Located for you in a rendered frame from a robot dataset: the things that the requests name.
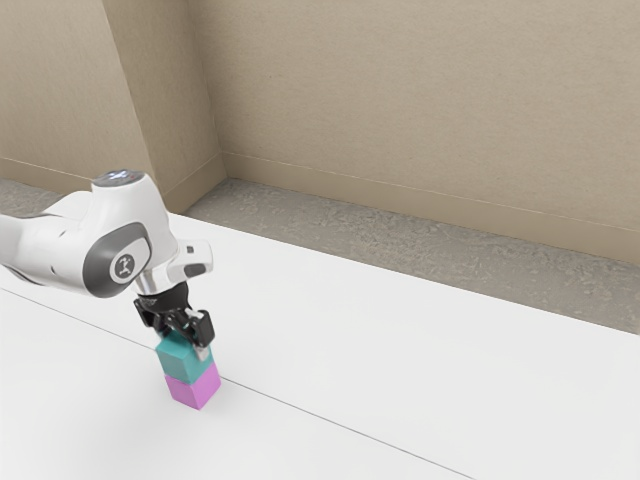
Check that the teal block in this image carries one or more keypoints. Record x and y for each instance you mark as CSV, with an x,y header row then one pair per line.
x,y
181,361

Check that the pink block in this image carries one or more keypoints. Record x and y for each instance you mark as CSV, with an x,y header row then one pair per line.
x,y
192,391

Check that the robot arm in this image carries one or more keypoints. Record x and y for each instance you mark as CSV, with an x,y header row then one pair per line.
x,y
75,240

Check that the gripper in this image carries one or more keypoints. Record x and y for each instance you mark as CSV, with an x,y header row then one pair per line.
x,y
162,298

